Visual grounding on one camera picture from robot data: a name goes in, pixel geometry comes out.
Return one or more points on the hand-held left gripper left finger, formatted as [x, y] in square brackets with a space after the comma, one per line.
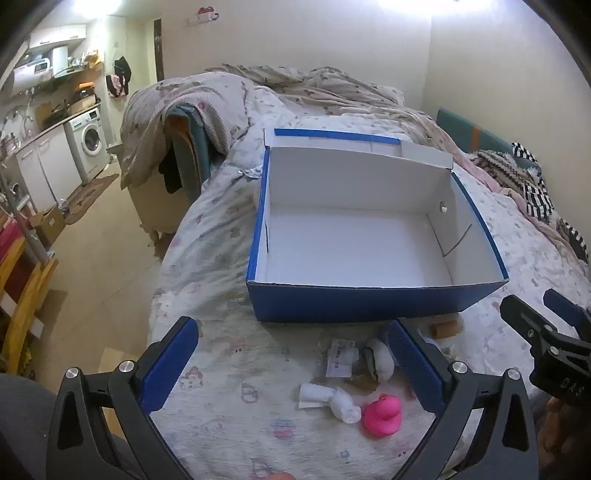
[168, 369]

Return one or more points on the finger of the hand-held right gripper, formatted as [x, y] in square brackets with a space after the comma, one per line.
[565, 309]
[524, 318]

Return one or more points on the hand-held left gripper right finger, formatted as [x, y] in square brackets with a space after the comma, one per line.
[413, 364]

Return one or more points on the white round plush toy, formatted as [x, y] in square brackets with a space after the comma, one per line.
[382, 362]

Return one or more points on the orange brown foam cylinder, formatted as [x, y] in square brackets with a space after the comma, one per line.
[445, 328]

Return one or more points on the pink rubber duck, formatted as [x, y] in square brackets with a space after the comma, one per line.
[381, 415]

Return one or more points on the white labelled packet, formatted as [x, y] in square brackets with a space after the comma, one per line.
[341, 362]

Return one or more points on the blue white cardboard box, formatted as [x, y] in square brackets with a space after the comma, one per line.
[351, 240]

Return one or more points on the person's right hand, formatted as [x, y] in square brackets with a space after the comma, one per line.
[561, 429]

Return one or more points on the black white striped garment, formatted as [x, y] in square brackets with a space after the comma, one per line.
[538, 198]

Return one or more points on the crocheted blanket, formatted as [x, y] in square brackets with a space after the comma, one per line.
[503, 168]

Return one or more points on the orange toy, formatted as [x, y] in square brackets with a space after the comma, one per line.
[277, 476]

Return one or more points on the yellow wooden chair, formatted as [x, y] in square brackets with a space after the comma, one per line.
[27, 295]

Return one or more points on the brown floor mat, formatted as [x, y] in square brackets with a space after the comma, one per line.
[90, 198]

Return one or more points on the teal pillow orange stripe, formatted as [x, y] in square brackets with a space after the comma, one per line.
[466, 134]

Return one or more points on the metal pole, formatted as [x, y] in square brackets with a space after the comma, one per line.
[25, 226]

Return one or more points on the crumpled silver wrapper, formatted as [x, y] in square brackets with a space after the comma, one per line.
[249, 173]

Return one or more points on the teal orange folded cloth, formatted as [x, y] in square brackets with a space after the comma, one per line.
[184, 147]

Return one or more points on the white base cabinet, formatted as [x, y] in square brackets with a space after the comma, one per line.
[46, 166]

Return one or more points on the white washing machine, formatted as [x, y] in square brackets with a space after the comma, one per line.
[90, 138]

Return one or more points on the beige printed quilt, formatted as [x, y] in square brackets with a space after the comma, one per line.
[207, 106]

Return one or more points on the hanging pink garment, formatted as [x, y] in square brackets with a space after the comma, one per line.
[115, 85]

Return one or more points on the hanging dark garment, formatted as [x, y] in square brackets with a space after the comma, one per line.
[122, 67]

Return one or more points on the dark wooden plank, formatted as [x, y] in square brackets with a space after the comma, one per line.
[159, 48]

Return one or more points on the white water heater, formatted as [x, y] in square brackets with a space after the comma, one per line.
[28, 76]

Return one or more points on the white wall cabinet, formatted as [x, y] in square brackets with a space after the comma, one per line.
[57, 34]

